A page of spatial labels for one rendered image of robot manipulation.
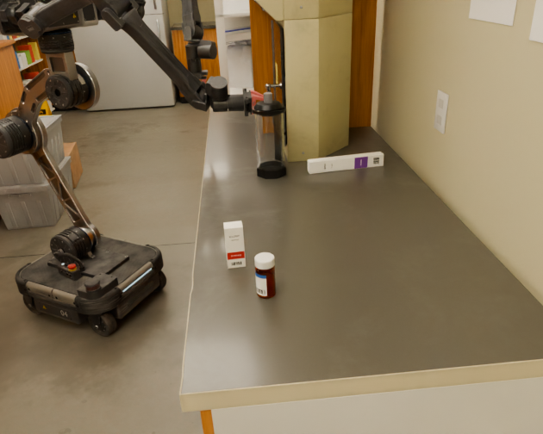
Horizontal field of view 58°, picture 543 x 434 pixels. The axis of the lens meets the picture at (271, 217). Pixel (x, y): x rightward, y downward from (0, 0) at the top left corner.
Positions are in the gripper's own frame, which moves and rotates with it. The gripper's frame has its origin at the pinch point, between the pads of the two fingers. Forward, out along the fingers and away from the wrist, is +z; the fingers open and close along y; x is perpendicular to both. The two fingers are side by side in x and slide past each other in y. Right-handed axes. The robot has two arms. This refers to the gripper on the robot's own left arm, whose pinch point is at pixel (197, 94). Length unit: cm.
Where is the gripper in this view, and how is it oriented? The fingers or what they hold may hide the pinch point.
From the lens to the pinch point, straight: 214.2
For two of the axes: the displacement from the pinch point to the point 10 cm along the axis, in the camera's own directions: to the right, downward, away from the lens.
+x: -0.9, -4.4, 8.9
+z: 0.5, 9.0, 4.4
